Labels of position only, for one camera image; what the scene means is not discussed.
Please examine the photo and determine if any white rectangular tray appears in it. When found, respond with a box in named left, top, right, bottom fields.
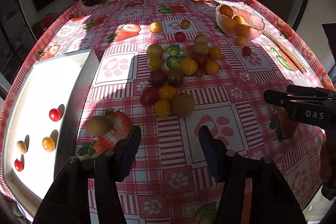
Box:
left=1, top=48, right=101, bottom=216

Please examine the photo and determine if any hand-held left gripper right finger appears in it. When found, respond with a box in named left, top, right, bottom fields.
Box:
left=199, top=125, right=307, bottom=224

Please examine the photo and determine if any strawberry print tablecloth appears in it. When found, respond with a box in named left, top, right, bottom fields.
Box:
left=0, top=0, right=335, bottom=224

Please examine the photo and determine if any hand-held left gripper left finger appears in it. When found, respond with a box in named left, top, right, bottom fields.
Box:
left=33, top=125, right=142, bottom=224

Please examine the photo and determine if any clear glass bowl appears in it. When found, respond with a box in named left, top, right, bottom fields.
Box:
left=215, top=4, right=265, bottom=40

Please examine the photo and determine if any dark purple cherry tomato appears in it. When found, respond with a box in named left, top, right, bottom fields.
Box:
left=148, top=69, right=167, bottom=87
left=166, top=69, right=184, bottom=88

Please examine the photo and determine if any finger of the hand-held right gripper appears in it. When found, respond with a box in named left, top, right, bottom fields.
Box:
left=287, top=84, right=336, bottom=98
left=264, top=89, right=328, bottom=109

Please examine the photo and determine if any wooden spoon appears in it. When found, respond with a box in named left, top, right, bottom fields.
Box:
left=203, top=0, right=307, bottom=75

